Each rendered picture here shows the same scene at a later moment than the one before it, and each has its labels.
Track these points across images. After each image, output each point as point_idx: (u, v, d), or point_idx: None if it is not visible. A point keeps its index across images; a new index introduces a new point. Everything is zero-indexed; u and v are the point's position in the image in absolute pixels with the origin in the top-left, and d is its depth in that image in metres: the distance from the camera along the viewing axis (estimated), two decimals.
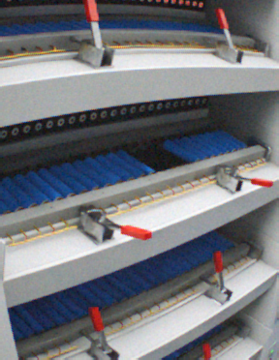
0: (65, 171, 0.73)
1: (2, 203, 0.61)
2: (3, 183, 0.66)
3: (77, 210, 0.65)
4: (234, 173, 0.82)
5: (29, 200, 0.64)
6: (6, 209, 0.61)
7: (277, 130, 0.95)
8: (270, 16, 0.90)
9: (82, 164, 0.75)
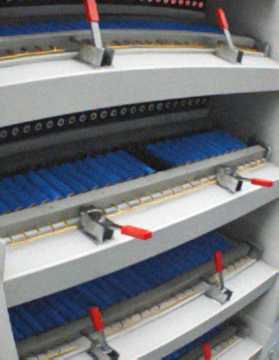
0: (65, 171, 0.73)
1: (2, 203, 0.61)
2: (3, 183, 0.66)
3: (77, 210, 0.65)
4: (234, 173, 0.82)
5: (29, 200, 0.64)
6: (6, 209, 0.61)
7: (277, 130, 0.95)
8: (270, 16, 0.90)
9: (82, 164, 0.75)
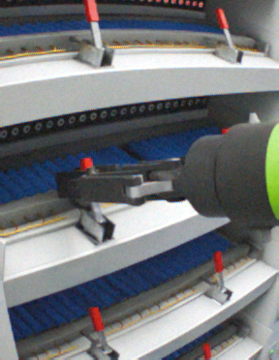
0: (57, 165, 0.74)
1: None
2: None
3: (66, 201, 0.66)
4: None
5: (21, 194, 0.64)
6: None
7: None
8: (270, 16, 0.90)
9: (75, 159, 0.76)
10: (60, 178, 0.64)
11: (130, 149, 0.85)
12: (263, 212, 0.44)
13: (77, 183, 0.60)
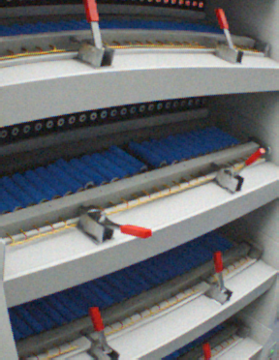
0: (59, 167, 0.74)
1: (1, 202, 0.61)
2: (2, 182, 0.66)
3: (75, 208, 0.65)
4: (232, 171, 0.82)
5: (27, 199, 0.64)
6: (5, 208, 0.61)
7: (277, 130, 0.95)
8: (270, 16, 0.90)
9: (79, 162, 0.75)
10: None
11: (130, 149, 0.85)
12: None
13: None
